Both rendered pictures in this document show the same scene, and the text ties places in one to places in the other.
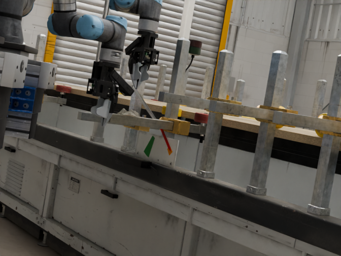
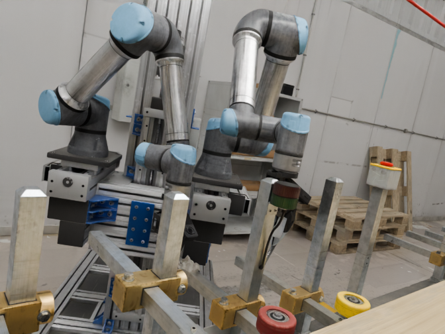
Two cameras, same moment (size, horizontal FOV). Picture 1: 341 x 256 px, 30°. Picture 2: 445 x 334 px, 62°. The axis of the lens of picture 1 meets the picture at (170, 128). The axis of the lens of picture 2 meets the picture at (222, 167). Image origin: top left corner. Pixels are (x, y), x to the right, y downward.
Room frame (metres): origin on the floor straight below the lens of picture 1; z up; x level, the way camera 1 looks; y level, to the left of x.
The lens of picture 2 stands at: (2.17, -0.82, 1.30)
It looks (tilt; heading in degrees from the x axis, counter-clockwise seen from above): 9 degrees down; 86
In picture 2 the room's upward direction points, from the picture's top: 11 degrees clockwise
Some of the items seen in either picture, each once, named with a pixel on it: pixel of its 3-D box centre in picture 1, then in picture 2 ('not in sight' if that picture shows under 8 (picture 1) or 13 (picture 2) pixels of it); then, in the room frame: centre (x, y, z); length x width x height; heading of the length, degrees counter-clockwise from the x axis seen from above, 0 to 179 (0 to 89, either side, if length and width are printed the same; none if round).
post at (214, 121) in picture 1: (214, 120); (157, 309); (2.14, -0.14, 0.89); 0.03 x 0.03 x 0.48; 36
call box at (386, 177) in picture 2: not in sight; (383, 177); (2.76, 0.31, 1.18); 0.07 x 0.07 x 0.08; 36
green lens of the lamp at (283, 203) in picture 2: (192, 50); (284, 200); (2.37, -0.03, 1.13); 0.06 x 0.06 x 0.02
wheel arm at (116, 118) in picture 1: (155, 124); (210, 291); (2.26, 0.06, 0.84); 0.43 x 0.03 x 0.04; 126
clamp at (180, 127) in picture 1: (173, 125); (239, 309); (2.33, -0.01, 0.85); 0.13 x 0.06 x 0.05; 36
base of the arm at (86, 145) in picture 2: not in sight; (89, 140); (1.74, 0.63, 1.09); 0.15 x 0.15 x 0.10
